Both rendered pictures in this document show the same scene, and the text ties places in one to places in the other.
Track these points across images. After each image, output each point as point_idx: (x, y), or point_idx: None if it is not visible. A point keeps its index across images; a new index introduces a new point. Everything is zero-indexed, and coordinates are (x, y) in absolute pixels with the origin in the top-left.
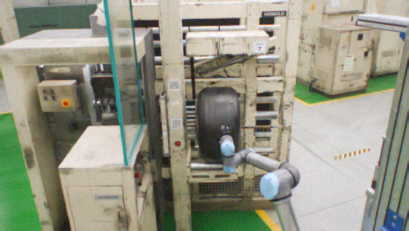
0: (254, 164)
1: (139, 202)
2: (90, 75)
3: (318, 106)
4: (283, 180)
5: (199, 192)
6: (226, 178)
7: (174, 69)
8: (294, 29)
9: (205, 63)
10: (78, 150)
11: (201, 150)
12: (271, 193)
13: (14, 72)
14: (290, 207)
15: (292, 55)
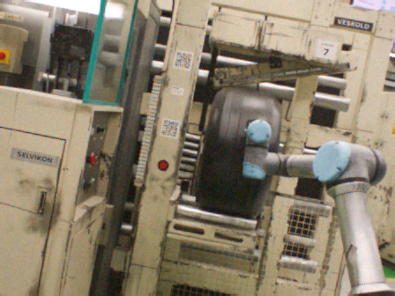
0: (301, 166)
1: (78, 210)
2: (53, 33)
3: (389, 282)
4: (359, 151)
5: None
6: (233, 242)
7: (190, 33)
8: (382, 55)
9: (234, 68)
10: (6, 87)
11: (204, 171)
12: (334, 166)
13: None
14: (365, 202)
15: (373, 94)
